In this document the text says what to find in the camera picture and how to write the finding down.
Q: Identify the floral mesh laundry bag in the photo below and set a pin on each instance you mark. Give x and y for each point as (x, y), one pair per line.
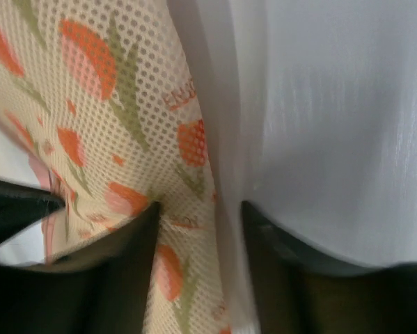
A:
(101, 93)

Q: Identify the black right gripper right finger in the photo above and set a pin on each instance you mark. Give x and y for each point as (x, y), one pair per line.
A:
(299, 289)

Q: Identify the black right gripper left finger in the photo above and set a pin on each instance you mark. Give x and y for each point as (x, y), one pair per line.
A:
(101, 288)

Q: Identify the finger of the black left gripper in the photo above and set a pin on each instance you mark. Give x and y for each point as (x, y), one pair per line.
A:
(22, 206)

